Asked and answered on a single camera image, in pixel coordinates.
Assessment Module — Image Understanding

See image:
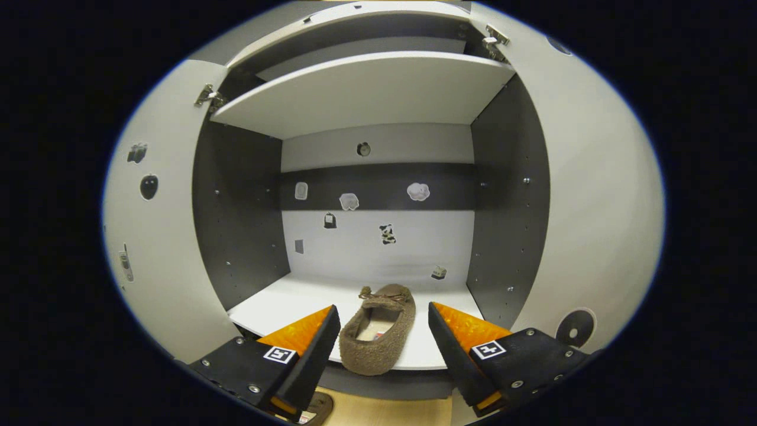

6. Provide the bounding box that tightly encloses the brown fluffy slipper shoe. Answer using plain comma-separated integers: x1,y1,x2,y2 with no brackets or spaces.
296,392,334,425
339,283,416,376

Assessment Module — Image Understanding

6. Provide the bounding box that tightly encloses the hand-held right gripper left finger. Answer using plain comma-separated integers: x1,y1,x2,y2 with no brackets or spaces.
188,305,342,422

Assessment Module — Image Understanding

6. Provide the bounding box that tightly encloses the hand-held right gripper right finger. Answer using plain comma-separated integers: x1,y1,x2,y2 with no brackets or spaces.
427,303,593,418

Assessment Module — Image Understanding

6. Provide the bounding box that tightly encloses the cabinet door with headphone sticker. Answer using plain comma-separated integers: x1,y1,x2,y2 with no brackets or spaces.
451,2,667,426

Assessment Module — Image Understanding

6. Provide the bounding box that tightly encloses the white shoe cabinet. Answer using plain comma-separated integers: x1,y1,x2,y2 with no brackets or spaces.
190,1,552,402

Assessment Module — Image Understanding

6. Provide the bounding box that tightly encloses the white cabinet drawer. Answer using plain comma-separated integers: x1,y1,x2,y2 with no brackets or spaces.
228,1,474,69

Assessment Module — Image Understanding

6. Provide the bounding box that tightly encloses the cabinet door with camera sticker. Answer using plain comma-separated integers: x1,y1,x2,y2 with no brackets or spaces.
103,59,243,364

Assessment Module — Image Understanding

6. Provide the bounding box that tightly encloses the white cabinet shelf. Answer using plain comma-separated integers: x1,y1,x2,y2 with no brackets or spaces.
211,51,516,140
228,273,487,371

